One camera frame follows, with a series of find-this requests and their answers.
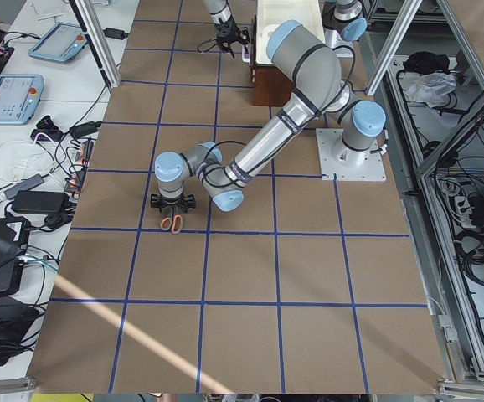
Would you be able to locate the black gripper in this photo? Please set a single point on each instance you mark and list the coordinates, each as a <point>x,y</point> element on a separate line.
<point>172,206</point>
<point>224,32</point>

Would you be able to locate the grey orange scissors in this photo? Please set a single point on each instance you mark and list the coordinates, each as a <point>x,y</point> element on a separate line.
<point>172,219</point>

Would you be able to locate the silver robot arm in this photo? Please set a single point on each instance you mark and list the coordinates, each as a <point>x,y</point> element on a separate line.
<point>316,72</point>
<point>220,12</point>

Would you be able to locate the dark wooden drawer cabinet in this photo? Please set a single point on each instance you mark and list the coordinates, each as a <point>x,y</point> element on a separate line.
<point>270,86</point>

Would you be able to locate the white plastic tray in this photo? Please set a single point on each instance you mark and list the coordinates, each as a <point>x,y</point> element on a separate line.
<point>277,18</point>

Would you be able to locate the black power adapter brick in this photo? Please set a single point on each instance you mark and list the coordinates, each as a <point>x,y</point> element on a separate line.
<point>39,202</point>

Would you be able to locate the blue teach pendant far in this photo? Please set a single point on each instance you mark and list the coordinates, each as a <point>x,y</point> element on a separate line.
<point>60,44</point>

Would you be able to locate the blue teach pendant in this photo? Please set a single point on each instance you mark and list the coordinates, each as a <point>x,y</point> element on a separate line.
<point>19,97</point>
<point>60,44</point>

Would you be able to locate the white crumpled cloth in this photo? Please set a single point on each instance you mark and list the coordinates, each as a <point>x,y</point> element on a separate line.
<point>432,89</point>

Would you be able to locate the blue teach pendant near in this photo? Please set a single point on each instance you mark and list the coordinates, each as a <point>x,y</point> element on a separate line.
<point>19,97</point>

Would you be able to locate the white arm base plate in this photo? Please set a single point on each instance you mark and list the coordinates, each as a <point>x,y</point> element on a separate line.
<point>333,39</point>
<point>340,163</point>

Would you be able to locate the aluminium frame post left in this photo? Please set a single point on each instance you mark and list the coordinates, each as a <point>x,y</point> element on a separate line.
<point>86,16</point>

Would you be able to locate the aluminium frame post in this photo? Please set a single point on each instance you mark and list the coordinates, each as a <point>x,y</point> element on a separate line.
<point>391,44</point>
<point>86,16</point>

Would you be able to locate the aluminium frame post right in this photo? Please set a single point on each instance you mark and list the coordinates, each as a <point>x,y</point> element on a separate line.
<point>391,44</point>

